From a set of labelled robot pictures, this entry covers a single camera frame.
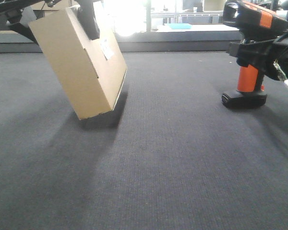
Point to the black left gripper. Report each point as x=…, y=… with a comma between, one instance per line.
x=9, y=5

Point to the blue flat tray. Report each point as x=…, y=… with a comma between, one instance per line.
x=179, y=26

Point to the orange black barcode scanner gun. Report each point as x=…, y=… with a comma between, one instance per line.
x=254, y=23

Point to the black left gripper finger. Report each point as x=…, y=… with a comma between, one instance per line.
x=87, y=19

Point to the white barcode label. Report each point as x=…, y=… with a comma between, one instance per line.
x=106, y=49

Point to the brown cardboard package box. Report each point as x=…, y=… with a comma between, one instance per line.
x=92, y=83

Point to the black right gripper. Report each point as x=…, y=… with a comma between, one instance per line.
x=262, y=54

